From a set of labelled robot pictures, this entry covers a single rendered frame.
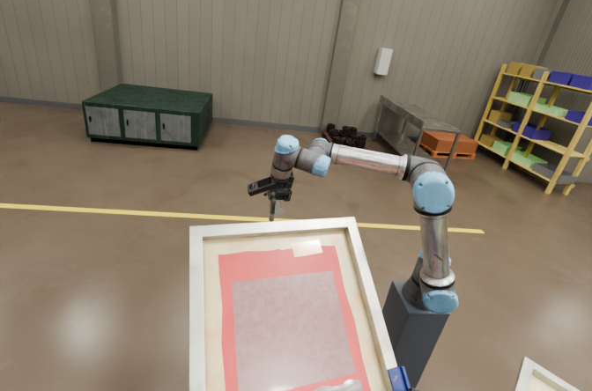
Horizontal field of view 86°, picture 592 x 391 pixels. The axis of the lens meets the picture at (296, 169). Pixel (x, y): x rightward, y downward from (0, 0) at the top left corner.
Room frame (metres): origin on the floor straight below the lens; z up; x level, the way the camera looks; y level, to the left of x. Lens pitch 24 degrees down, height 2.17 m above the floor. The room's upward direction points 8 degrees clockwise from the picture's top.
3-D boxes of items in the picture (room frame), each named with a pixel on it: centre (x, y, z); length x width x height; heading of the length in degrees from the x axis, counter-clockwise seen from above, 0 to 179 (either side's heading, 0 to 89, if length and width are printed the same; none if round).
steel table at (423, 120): (6.17, -2.16, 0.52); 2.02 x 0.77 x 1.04; 9
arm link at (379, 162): (1.09, -0.28, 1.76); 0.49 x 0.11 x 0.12; 81
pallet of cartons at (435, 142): (6.96, -3.30, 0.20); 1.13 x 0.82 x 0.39; 99
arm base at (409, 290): (1.04, -0.60, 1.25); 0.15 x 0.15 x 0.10
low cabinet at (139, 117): (5.61, 2.70, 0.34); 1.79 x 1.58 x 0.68; 99
